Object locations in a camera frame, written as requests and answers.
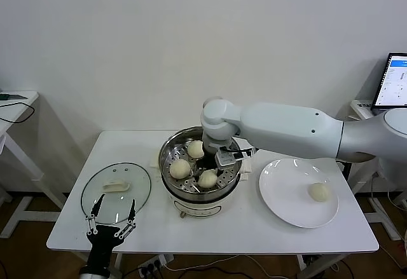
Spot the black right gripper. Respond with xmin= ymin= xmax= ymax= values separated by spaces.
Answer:
xmin=193 ymin=147 xmax=224 ymax=185

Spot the stainless steel steamer basket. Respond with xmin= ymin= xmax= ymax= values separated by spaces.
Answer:
xmin=158 ymin=127 xmax=243 ymax=197

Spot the black looped cable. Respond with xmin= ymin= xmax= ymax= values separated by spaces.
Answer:
xmin=0 ymin=102 xmax=35 ymax=123

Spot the round glass lid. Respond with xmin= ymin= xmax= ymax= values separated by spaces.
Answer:
xmin=80 ymin=163 xmax=152 ymax=224

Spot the dark flat device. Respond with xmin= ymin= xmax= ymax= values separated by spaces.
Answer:
xmin=0 ymin=93 xmax=29 ymax=102

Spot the white steamed baozi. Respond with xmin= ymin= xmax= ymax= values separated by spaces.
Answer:
xmin=307 ymin=182 xmax=332 ymax=203
xmin=186 ymin=140 xmax=205 ymax=159
xmin=169 ymin=159 xmax=192 ymax=179
xmin=197 ymin=169 xmax=219 ymax=188

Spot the white power strip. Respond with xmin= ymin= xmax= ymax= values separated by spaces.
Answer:
xmin=137 ymin=254 xmax=175 ymax=277

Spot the white laptop side table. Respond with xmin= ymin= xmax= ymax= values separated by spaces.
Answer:
xmin=349 ymin=99 xmax=407 ymax=242

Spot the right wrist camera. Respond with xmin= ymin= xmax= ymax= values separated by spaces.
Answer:
xmin=215 ymin=147 xmax=257 ymax=168

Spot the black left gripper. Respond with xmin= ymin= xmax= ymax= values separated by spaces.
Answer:
xmin=84 ymin=193 xmax=137 ymax=268

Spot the grey open laptop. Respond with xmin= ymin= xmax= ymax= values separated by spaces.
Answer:
xmin=370 ymin=52 xmax=407 ymax=112

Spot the cream electric cooker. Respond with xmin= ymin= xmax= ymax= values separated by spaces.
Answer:
xmin=149 ymin=153 xmax=252 ymax=219

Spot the white round plate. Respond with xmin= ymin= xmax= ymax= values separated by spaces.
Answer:
xmin=258 ymin=158 xmax=340 ymax=229

